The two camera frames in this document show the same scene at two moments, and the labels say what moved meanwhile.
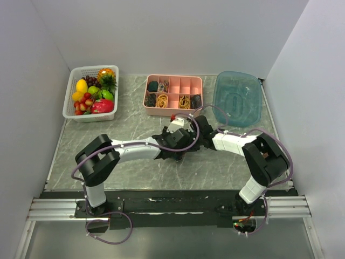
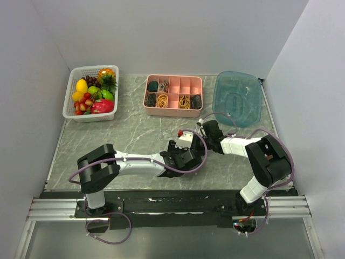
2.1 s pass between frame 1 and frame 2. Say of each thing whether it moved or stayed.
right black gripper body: stayed
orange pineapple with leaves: stayed
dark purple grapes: stayed
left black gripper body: moved
